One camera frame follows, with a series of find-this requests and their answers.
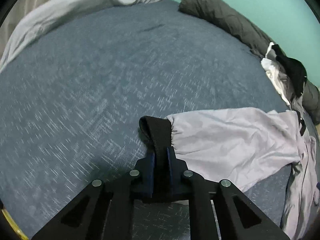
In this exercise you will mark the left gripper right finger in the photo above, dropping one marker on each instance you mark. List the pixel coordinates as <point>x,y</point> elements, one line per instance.
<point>218,210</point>

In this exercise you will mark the black garment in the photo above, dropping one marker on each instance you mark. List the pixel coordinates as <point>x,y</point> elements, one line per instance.
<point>294,70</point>

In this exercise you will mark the lilac zip jacket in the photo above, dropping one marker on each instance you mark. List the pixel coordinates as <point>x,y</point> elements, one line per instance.
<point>245,146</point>

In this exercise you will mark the dark blue bed cover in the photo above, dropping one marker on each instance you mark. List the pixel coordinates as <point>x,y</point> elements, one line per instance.
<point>71,101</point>

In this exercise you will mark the white garment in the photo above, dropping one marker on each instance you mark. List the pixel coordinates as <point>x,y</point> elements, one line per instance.
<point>276,74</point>

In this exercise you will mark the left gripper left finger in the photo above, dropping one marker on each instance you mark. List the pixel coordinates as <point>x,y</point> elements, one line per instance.
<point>103,210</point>

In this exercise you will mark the grey t-shirt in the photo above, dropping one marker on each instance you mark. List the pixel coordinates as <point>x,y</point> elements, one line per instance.
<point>295,101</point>

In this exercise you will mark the dark grey rolled duvet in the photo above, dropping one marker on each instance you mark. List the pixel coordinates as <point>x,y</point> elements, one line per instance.
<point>220,14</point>

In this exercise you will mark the light grey bed sheet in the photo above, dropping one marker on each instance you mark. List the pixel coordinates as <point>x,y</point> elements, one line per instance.
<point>50,15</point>

